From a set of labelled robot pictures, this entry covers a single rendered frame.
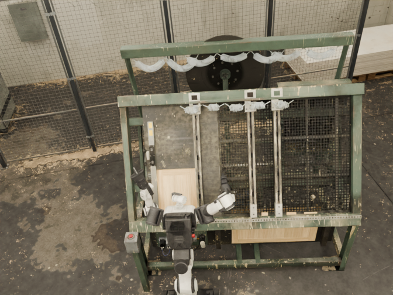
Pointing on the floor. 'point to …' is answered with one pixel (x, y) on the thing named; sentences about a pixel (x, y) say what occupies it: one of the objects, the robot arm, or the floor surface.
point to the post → (141, 271)
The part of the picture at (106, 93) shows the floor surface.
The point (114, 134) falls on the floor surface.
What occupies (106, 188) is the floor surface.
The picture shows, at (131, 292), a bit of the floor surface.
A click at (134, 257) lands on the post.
